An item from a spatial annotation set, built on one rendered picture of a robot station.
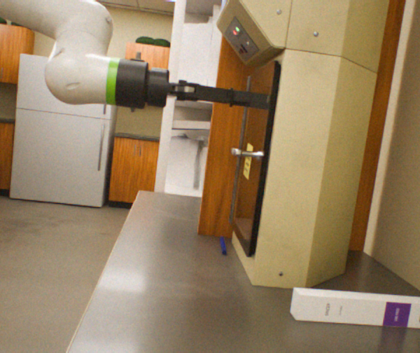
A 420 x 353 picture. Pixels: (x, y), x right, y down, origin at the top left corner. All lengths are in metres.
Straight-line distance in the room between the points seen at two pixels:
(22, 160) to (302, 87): 5.35
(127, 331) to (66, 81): 0.46
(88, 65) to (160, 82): 0.14
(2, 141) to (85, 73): 5.40
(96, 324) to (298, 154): 0.48
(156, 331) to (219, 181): 0.64
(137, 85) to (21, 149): 5.22
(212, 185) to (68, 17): 0.58
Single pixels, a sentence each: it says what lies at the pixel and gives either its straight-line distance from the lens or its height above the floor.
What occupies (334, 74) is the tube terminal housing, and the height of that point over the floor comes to 1.38.
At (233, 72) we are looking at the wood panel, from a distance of 1.25.
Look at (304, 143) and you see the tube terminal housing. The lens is 0.90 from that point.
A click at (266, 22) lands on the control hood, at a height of 1.45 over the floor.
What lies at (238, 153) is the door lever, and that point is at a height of 1.20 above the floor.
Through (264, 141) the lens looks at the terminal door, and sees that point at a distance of 0.89.
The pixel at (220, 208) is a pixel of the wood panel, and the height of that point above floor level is 1.02.
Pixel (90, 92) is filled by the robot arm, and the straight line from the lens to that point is 0.89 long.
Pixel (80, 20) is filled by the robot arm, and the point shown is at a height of 1.42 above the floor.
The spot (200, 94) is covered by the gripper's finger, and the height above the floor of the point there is 1.30.
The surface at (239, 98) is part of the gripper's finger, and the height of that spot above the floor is 1.31.
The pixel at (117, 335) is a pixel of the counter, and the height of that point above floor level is 0.94.
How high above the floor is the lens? 1.25
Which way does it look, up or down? 7 degrees down
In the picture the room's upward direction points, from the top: 7 degrees clockwise
